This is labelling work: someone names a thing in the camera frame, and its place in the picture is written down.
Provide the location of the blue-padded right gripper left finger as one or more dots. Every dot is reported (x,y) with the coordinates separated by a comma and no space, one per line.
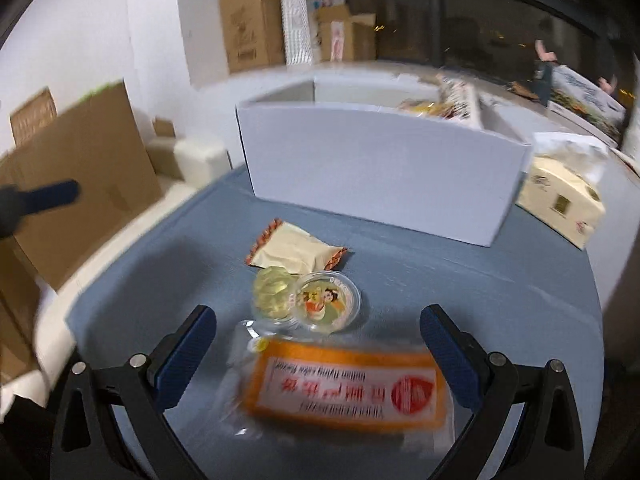
(178,356)

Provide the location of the small brown cardboard box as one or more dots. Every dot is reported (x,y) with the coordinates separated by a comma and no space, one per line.
(346,37)

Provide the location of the cream pastry packet red edges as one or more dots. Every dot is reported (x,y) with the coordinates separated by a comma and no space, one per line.
(293,249)

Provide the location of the white cardboard storage box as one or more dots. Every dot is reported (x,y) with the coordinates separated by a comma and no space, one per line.
(349,149)

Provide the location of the white printed snack bag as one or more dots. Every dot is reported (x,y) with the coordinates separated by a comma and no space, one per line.
(460,99)

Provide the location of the landscape printed gift box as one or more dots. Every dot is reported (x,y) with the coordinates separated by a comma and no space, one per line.
(584,104)

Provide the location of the orange packaged cake bar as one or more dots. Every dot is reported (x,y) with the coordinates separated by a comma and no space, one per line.
(290,380)

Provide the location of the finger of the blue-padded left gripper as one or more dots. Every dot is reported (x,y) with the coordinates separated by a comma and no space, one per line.
(15,204)

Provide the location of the cream tissue box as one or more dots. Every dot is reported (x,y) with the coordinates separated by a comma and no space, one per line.
(561,184)

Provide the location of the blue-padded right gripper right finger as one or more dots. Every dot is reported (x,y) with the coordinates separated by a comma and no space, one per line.
(460,358)

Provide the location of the cartoon lid jelly cup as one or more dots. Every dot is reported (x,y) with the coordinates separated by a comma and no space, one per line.
(324,302)

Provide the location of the white dotted paper bag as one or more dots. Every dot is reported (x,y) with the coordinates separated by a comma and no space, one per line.
(301,34)

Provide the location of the tall brown cardboard box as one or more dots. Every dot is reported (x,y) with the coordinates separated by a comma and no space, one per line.
(253,35)

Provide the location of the yellow green snack bag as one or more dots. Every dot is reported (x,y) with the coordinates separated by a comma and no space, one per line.
(424,108)

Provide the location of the clear round jelly cup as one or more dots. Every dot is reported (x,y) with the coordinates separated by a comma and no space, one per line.
(271,292)

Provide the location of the white leather sofa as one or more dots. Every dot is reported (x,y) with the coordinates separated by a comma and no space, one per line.
(117,184)

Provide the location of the flat brown cardboard sheet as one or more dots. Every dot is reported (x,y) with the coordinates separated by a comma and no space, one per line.
(105,115)

